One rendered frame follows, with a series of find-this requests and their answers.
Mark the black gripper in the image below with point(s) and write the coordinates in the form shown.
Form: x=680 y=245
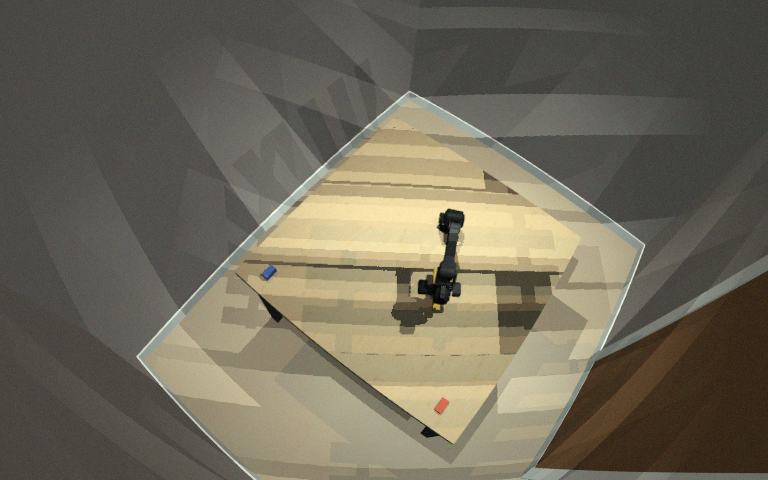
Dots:
x=426 y=288

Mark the yellow bar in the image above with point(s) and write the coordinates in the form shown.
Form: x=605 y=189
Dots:
x=435 y=307

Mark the red rectangular block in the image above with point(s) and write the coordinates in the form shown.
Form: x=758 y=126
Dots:
x=441 y=405

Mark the blue rectangular block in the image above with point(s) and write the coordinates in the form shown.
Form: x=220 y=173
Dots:
x=269 y=272

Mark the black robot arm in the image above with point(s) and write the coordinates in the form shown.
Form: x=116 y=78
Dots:
x=450 y=222

